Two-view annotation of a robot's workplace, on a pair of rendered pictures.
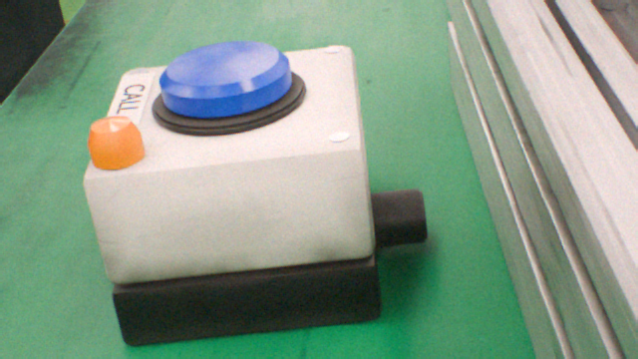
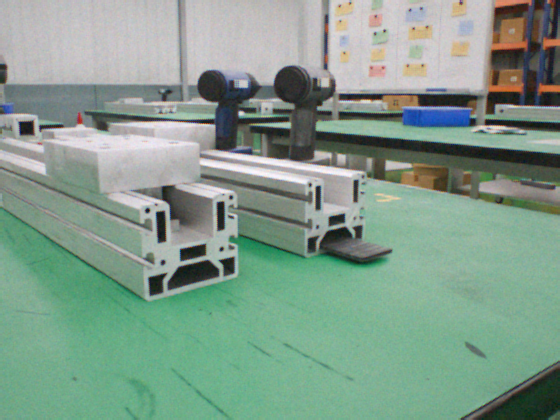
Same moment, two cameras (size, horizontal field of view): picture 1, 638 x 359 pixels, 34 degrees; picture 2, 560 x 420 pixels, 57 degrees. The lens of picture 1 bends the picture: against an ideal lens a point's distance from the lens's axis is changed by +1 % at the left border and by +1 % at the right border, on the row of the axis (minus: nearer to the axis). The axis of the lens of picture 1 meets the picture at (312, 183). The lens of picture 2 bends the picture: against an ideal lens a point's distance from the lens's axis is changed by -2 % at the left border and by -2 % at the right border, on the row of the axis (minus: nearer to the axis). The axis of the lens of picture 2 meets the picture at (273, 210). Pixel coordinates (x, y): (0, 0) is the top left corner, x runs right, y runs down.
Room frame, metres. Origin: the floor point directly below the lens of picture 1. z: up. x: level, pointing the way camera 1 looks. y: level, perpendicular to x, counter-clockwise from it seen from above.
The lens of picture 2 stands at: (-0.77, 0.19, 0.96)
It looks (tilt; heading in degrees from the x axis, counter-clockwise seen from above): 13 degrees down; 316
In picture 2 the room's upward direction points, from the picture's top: straight up
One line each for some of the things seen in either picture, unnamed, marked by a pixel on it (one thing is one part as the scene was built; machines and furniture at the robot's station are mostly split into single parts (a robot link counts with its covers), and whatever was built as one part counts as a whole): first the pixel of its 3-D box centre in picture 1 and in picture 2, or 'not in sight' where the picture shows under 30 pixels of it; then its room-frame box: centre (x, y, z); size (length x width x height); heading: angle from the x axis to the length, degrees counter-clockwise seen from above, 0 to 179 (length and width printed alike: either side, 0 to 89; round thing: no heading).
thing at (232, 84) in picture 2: not in sight; (237, 126); (0.06, -0.50, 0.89); 0.20 x 0.08 x 0.22; 108
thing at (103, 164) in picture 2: not in sight; (118, 172); (-0.24, -0.08, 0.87); 0.16 x 0.11 x 0.07; 177
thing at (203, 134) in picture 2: not in sight; (161, 144); (0.00, -0.28, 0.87); 0.16 x 0.11 x 0.07; 177
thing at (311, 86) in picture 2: not in sight; (312, 131); (-0.16, -0.49, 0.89); 0.20 x 0.08 x 0.22; 109
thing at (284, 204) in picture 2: not in sight; (163, 173); (0.00, -0.28, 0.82); 0.80 x 0.10 x 0.09; 177
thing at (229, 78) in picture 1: (227, 90); not in sight; (0.29, 0.02, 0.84); 0.04 x 0.04 x 0.02
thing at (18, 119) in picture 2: not in sight; (19, 128); (1.37, -0.49, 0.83); 0.11 x 0.10 x 0.10; 88
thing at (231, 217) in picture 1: (269, 179); not in sight; (0.29, 0.01, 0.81); 0.10 x 0.08 x 0.06; 87
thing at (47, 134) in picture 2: not in sight; (65, 150); (0.44, -0.30, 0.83); 0.12 x 0.09 x 0.10; 87
